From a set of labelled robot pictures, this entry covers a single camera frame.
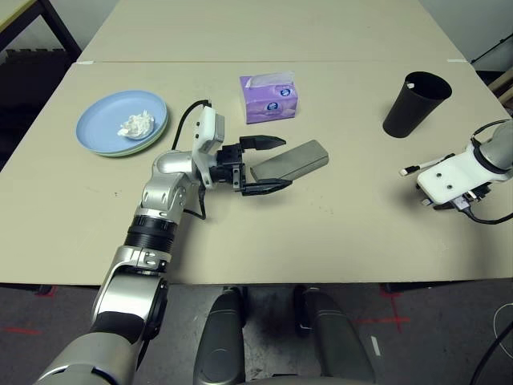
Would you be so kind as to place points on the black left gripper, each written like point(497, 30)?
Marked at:
point(228, 164)

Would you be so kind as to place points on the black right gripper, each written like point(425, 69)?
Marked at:
point(484, 191)

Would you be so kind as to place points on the grey glasses case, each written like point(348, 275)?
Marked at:
point(292, 160)

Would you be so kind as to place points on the white tissue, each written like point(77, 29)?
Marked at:
point(136, 125)

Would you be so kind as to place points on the blue plastic plate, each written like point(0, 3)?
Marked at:
point(104, 120)

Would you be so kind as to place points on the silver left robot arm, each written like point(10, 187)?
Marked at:
point(168, 168)

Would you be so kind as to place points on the small white blue eraser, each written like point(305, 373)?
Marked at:
point(426, 203)

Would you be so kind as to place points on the purple tissue pack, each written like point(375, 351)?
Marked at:
point(266, 100)

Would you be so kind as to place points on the black beige chair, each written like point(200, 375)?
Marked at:
point(503, 90)

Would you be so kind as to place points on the black plastic cup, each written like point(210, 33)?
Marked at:
point(413, 112)

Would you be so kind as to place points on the green plastic plate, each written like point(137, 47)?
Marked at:
point(158, 140)

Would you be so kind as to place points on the black table leg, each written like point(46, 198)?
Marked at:
point(413, 287)

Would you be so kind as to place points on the white tape strip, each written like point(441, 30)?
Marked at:
point(84, 62)
point(457, 61)

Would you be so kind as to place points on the grey robot left leg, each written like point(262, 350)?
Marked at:
point(219, 341)

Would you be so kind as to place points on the grey robot leg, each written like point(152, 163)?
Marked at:
point(340, 341)
point(219, 341)

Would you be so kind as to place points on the grey robot right leg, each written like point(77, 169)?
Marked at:
point(340, 341)

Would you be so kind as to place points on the grey robot torso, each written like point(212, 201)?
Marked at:
point(280, 382)

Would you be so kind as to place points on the black foam floor mats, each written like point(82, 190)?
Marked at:
point(32, 88)

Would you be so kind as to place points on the yellow-topped black-framed side table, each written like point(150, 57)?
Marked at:
point(8, 16)

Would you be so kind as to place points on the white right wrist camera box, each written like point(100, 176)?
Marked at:
point(449, 176)

